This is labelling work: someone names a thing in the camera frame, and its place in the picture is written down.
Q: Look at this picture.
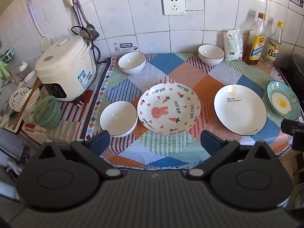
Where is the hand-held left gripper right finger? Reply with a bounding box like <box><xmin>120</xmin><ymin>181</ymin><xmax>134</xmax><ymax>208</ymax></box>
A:
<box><xmin>185</xmin><ymin>130</ymin><xmax>269</xmax><ymax>180</ymax></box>

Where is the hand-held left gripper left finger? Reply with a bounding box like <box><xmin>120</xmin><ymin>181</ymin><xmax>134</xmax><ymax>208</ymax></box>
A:
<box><xmin>36</xmin><ymin>130</ymin><xmax>125</xmax><ymax>180</ymax></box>

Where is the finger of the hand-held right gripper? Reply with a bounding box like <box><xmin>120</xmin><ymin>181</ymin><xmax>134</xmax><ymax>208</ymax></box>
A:
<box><xmin>281</xmin><ymin>119</ymin><xmax>304</xmax><ymax>134</ymax></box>

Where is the white ribbed bowl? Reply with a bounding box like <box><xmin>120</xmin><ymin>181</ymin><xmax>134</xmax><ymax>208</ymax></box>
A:
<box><xmin>118</xmin><ymin>51</ymin><xmax>146</xmax><ymax>75</ymax></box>
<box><xmin>99</xmin><ymin>100</ymin><xmax>138</xmax><ymax>137</ymax></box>
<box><xmin>198</xmin><ymin>44</ymin><xmax>225</xmax><ymax>66</ymax></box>

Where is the green fried egg print plate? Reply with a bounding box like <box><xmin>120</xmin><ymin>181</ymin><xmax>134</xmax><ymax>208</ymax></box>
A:
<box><xmin>266</xmin><ymin>81</ymin><xmax>300</xmax><ymax>120</ymax></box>

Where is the white plate with sun print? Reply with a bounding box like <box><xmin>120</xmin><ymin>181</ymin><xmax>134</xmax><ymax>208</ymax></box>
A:
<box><xmin>214</xmin><ymin>84</ymin><xmax>268</xmax><ymax>136</ymax></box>

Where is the pink bunny print plate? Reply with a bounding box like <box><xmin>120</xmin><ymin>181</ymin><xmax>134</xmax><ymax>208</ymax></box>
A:
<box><xmin>137</xmin><ymin>82</ymin><xmax>201</xmax><ymax>136</ymax></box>

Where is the striped red cloth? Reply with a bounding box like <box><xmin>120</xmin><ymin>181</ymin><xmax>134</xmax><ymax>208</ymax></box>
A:
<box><xmin>22</xmin><ymin>89</ymin><xmax>105</xmax><ymax>148</ymax></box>

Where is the black pot with glass lid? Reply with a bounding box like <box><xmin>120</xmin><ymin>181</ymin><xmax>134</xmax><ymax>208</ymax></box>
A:
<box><xmin>292</xmin><ymin>54</ymin><xmax>304</xmax><ymax>86</ymax></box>

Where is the green plastic basket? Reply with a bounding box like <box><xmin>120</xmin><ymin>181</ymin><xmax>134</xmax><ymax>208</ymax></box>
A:
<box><xmin>32</xmin><ymin>96</ymin><xmax>62</xmax><ymax>129</ymax></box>

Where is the clear vinegar bottle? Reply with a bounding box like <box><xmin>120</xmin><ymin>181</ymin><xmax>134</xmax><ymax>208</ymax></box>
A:
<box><xmin>262</xmin><ymin>21</ymin><xmax>285</xmax><ymax>67</ymax></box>

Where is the colourful checkered tablecloth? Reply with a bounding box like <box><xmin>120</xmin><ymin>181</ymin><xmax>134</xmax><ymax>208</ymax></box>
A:
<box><xmin>79</xmin><ymin>52</ymin><xmax>304</xmax><ymax>171</ymax></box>

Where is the wooden cutting board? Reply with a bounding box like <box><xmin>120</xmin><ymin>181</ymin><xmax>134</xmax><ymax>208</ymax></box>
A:
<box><xmin>12</xmin><ymin>78</ymin><xmax>43</xmax><ymax>133</ymax></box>

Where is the amber cooking wine bottle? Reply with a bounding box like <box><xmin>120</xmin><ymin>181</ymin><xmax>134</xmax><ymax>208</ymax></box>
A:
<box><xmin>244</xmin><ymin>12</ymin><xmax>266</xmax><ymax>65</ymax></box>

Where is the white rice cooker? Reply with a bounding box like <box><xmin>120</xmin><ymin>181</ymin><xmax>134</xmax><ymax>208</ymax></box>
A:
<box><xmin>35</xmin><ymin>35</ymin><xmax>98</xmax><ymax>102</ymax></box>

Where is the white plastic colander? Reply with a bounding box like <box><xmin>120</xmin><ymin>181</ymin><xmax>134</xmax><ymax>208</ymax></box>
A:
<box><xmin>9</xmin><ymin>87</ymin><xmax>30</xmax><ymax>112</ymax></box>

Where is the white seasoning bag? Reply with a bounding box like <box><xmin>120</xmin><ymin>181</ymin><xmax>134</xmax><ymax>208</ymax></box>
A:
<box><xmin>224</xmin><ymin>28</ymin><xmax>244</xmax><ymax>62</ymax></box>

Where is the metal ladle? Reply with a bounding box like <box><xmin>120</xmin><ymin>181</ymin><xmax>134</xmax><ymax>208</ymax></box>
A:
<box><xmin>71</xmin><ymin>0</ymin><xmax>100</xmax><ymax>41</ymax></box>

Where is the metal spoon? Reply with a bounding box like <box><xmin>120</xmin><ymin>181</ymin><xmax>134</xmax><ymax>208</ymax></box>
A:
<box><xmin>74</xmin><ymin>0</ymin><xmax>96</xmax><ymax>30</ymax></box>

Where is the green hanging rack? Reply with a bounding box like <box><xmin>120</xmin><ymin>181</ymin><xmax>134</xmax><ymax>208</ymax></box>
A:
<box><xmin>0</xmin><ymin>47</ymin><xmax>15</xmax><ymax>79</ymax></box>

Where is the black rice cooker power cord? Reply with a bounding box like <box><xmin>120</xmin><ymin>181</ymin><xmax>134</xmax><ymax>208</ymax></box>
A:
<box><xmin>71</xmin><ymin>25</ymin><xmax>101</xmax><ymax>67</ymax></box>

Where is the black and white wall sticker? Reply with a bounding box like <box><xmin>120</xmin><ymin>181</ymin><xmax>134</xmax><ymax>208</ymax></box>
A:
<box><xmin>113</xmin><ymin>41</ymin><xmax>139</xmax><ymax>53</ymax></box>

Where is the purple-handled rice paddle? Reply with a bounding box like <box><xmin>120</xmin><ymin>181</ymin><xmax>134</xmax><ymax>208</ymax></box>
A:
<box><xmin>27</xmin><ymin>1</ymin><xmax>51</xmax><ymax>53</ymax></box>

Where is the white wall socket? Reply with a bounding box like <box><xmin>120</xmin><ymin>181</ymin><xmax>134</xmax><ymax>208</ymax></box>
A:
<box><xmin>162</xmin><ymin>0</ymin><xmax>186</xmax><ymax>16</ymax></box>

